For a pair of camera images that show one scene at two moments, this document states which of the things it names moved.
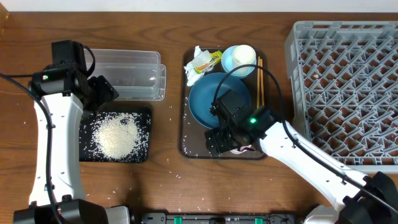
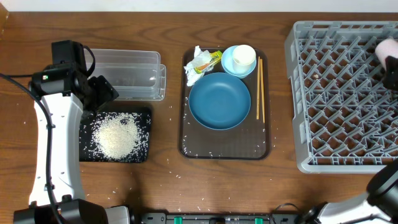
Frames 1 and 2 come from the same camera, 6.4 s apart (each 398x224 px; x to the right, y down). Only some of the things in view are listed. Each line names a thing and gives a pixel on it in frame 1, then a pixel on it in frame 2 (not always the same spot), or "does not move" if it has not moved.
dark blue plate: (201, 95) does not move
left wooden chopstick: (258, 83) does not move
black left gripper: (104, 91) does not move
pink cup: (242, 149) → (385, 48)
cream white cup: (244, 55) does not move
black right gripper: (218, 140) → (392, 83)
